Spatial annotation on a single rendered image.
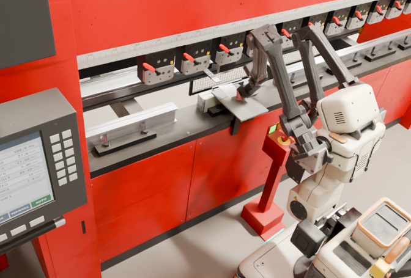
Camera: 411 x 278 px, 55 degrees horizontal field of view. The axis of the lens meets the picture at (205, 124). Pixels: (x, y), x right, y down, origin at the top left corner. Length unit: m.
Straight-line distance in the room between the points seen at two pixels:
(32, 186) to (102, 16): 0.71
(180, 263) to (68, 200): 1.47
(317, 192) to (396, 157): 1.96
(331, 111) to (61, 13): 1.04
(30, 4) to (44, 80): 0.51
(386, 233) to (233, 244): 1.13
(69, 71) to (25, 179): 0.42
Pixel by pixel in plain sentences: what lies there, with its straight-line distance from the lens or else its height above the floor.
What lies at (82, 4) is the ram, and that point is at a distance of 1.51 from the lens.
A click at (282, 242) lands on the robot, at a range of 2.44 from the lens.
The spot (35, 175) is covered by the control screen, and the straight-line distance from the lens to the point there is 1.10.
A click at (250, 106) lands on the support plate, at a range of 2.06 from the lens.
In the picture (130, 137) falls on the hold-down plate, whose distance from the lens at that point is 1.94.
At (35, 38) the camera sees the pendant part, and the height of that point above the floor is 1.80.
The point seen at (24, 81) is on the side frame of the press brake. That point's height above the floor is 1.49.
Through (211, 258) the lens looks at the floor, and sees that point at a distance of 2.62.
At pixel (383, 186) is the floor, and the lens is 3.45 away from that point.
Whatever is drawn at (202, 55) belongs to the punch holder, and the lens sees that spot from 1.90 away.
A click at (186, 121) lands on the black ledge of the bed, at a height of 0.87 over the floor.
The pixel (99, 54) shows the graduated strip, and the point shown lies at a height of 1.39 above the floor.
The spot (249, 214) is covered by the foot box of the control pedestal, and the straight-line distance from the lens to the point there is 2.73.
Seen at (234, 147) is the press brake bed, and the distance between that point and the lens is 2.34.
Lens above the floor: 2.24
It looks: 41 degrees down
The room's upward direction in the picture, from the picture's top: 9 degrees clockwise
